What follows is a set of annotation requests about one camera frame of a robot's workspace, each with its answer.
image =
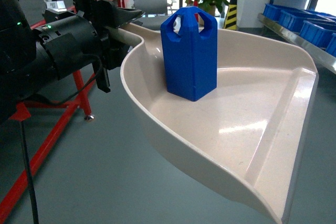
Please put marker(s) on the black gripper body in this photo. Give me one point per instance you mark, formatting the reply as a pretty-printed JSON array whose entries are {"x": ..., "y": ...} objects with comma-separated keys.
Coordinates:
[{"x": 69, "y": 44}]

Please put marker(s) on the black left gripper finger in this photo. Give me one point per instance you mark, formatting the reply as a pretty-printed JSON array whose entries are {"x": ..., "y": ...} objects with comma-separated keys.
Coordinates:
[{"x": 124, "y": 16}]

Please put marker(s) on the blue plastic part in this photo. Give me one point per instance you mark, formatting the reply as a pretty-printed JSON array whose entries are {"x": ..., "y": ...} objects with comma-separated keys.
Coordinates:
[{"x": 189, "y": 42}]

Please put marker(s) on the beige plastic dustpan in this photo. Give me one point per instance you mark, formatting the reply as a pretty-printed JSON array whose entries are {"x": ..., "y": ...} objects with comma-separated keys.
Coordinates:
[{"x": 244, "y": 140}]

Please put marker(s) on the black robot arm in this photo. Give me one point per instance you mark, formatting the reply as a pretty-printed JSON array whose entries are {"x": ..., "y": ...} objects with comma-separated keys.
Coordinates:
[{"x": 33, "y": 58}]

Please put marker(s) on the metal shelf rack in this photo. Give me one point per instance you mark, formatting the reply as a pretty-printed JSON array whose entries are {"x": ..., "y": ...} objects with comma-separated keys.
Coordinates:
[{"x": 313, "y": 32}]

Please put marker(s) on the yellow black striped bollard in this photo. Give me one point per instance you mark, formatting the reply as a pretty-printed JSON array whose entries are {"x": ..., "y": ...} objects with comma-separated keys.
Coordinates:
[{"x": 231, "y": 17}]

